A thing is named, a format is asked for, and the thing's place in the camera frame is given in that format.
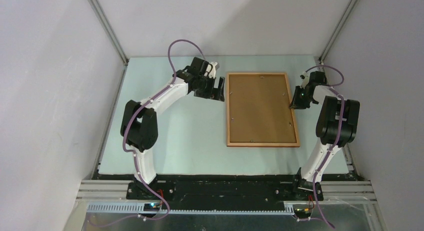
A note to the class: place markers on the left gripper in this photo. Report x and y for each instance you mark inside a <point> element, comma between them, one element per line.
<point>209,94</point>

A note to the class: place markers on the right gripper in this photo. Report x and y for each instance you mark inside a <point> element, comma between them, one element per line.
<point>295,103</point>

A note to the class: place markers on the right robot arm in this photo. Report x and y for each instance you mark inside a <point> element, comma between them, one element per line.
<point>336,126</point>

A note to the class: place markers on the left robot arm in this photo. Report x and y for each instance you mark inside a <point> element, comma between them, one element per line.
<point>139,127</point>

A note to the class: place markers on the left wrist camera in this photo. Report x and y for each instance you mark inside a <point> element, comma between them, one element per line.
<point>212,69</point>

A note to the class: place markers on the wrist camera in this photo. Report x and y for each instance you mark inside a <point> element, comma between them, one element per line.
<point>305,79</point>
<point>212,69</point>

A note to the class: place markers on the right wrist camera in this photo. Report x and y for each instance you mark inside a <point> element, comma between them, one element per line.
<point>305,79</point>

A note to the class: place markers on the right aluminium corner post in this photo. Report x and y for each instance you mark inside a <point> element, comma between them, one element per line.
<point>346,14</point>

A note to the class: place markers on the aluminium corner post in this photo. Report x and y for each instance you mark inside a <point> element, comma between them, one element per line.
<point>346,14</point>
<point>108,29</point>

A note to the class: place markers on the grey slotted cable duct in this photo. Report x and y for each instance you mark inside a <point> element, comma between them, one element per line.
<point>147,208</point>

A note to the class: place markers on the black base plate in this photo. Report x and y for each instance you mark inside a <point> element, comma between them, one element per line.
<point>225,192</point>

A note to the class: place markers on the left aluminium corner post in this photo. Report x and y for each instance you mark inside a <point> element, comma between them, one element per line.
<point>108,29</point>

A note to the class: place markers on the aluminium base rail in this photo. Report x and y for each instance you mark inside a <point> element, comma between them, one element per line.
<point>335,192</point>

